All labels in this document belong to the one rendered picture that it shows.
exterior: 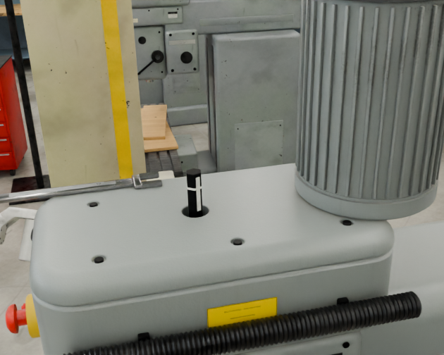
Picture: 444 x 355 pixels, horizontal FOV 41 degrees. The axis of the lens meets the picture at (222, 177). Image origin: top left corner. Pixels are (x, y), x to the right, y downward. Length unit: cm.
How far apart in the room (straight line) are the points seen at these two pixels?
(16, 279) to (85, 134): 184
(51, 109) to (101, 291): 189
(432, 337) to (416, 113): 35
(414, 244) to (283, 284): 33
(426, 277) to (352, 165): 25
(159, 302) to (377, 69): 37
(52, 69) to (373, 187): 189
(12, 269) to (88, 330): 360
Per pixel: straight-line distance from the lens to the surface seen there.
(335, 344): 85
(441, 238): 104
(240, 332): 73
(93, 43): 247
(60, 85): 251
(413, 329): 92
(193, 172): 78
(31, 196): 88
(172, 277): 70
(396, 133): 75
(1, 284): 420
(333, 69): 74
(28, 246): 144
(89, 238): 77
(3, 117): 546
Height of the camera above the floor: 228
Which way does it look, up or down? 26 degrees down
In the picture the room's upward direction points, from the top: 1 degrees counter-clockwise
